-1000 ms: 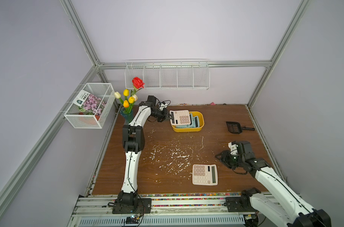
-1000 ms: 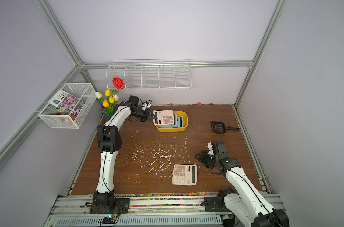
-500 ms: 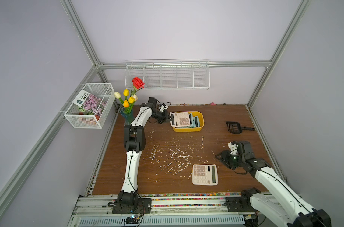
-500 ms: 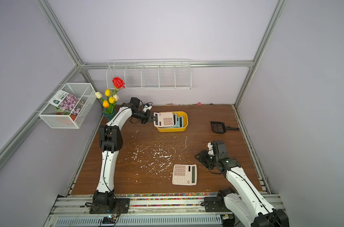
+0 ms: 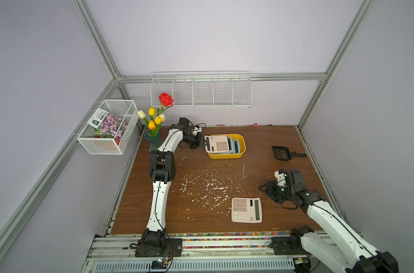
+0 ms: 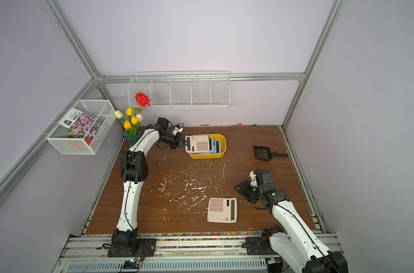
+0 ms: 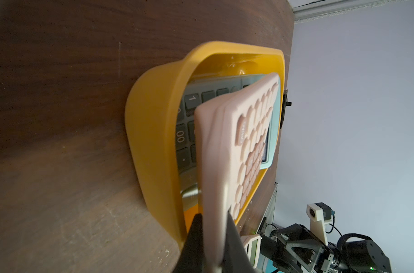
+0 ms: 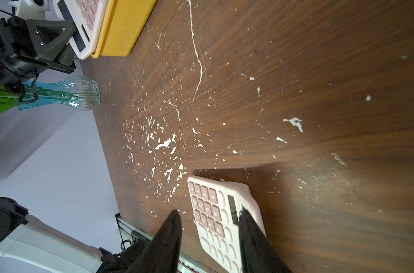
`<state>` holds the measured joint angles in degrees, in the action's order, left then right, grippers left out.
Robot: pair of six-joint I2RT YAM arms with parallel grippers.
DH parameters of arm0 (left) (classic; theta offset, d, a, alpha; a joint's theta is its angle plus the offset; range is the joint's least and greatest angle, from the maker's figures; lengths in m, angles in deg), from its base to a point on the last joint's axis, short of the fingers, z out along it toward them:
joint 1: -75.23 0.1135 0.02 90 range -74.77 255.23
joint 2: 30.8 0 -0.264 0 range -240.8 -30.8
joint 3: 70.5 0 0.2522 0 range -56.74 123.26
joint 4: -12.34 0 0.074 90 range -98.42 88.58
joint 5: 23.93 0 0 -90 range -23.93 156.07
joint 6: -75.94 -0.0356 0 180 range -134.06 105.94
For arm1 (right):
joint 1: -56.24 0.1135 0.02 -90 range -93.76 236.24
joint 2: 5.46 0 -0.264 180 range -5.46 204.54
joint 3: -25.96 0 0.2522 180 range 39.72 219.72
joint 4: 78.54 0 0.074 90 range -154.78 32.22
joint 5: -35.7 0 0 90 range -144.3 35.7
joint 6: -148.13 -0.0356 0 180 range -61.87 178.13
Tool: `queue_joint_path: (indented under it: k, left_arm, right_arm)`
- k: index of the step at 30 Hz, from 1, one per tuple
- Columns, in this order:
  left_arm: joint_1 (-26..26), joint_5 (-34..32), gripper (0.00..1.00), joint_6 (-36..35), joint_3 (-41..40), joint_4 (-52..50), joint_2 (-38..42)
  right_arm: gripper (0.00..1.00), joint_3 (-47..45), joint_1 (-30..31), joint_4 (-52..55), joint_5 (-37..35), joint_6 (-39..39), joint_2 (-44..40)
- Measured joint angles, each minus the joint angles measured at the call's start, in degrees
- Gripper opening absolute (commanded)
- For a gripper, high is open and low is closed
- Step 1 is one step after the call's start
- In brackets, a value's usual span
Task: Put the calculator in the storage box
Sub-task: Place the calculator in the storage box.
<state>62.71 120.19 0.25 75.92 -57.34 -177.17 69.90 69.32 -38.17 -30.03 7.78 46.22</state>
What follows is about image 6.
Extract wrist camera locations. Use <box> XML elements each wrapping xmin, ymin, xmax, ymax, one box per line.
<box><xmin>250</xmin><ymin>171</ymin><xmax>258</xmax><ymax>187</ymax></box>
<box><xmin>172</xmin><ymin>125</ymin><xmax>184</xmax><ymax>135</ymax></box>

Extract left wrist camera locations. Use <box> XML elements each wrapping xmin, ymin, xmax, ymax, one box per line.
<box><xmin>172</xmin><ymin>125</ymin><xmax>184</xmax><ymax>135</ymax></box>

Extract pink calculator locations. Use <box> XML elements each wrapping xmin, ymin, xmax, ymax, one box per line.
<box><xmin>185</xmin><ymin>135</ymin><xmax>210</xmax><ymax>154</ymax></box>
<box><xmin>207</xmin><ymin>197</ymin><xmax>237</xmax><ymax>224</ymax></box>

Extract glass vase with flowers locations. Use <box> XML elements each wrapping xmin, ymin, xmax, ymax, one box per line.
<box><xmin>114</xmin><ymin>92</ymin><xmax>151</xmax><ymax>146</ymax></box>

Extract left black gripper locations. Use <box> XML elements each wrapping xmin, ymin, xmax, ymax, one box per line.
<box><xmin>160</xmin><ymin>131</ymin><xmax>191</xmax><ymax>149</ymax></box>

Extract yellow plastic storage box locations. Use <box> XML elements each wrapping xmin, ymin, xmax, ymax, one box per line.
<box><xmin>184</xmin><ymin>134</ymin><xmax>226</xmax><ymax>159</ymax></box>

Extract small circuit board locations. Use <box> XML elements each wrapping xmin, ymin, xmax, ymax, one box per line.
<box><xmin>122</xmin><ymin>260</ymin><xmax>141</xmax><ymax>270</ymax></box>

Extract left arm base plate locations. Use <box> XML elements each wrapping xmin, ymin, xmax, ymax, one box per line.
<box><xmin>107</xmin><ymin>238</ymin><xmax>157</xmax><ymax>258</ymax></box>

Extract black plastic scoop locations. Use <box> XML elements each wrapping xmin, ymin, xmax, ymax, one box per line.
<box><xmin>253</xmin><ymin>146</ymin><xmax>289</xmax><ymax>162</ymax></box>

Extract purple flower pot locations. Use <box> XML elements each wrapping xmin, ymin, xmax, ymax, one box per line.
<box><xmin>67</xmin><ymin>113</ymin><xmax>102</xmax><ymax>145</ymax></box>

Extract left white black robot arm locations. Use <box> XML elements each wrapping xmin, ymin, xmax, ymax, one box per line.
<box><xmin>111</xmin><ymin>118</ymin><xmax>185</xmax><ymax>252</ymax></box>

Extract white paper label card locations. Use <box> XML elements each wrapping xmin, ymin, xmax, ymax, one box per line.
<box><xmin>58</xmin><ymin>108</ymin><xmax>83</xmax><ymax>129</ymax></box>

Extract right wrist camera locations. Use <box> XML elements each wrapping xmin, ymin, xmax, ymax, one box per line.
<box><xmin>250</xmin><ymin>171</ymin><xmax>258</xmax><ymax>187</ymax></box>

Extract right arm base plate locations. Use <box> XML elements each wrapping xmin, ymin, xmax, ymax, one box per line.
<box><xmin>241</xmin><ymin>236</ymin><xmax>277</xmax><ymax>255</ymax></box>

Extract teal calculator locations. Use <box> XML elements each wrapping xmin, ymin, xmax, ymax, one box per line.
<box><xmin>214</xmin><ymin>139</ymin><xmax>221</xmax><ymax>154</ymax></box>
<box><xmin>208</xmin><ymin>136</ymin><xmax>215</xmax><ymax>154</ymax></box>

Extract white wire wall shelf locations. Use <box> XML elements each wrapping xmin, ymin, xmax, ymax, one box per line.
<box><xmin>127</xmin><ymin>71</ymin><xmax>231</xmax><ymax>108</ymax></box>

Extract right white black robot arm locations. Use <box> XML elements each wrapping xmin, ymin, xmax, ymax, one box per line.
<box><xmin>234</xmin><ymin>169</ymin><xmax>348</xmax><ymax>273</ymax></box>

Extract white wire side basket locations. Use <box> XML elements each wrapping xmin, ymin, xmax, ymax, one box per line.
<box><xmin>46</xmin><ymin>100</ymin><xmax>116</xmax><ymax>155</ymax></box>

